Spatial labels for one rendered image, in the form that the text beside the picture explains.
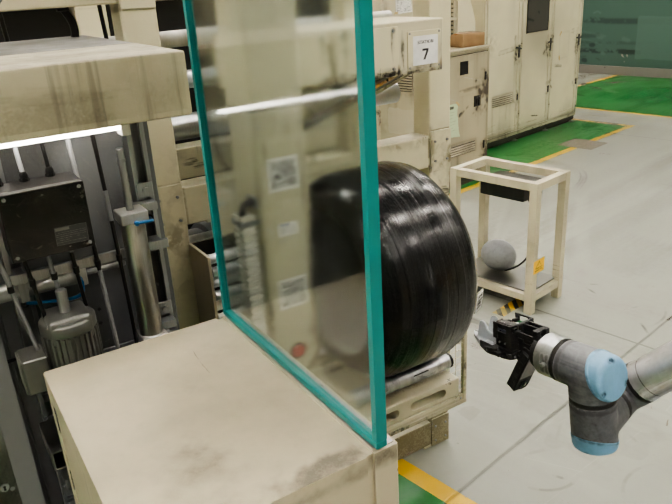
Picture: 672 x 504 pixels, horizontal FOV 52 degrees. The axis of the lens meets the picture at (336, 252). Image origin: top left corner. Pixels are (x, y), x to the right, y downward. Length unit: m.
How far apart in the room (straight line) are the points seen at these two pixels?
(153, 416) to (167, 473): 0.15
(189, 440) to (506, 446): 2.19
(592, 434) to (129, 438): 0.87
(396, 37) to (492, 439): 1.86
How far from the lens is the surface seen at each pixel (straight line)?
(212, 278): 1.98
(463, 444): 3.13
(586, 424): 1.46
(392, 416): 1.88
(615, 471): 3.11
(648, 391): 1.54
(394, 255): 1.58
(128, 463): 1.09
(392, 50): 1.98
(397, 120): 6.28
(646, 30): 13.22
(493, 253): 4.31
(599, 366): 1.39
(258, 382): 1.21
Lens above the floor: 1.91
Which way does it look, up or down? 22 degrees down
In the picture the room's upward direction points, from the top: 3 degrees counter-clockwise
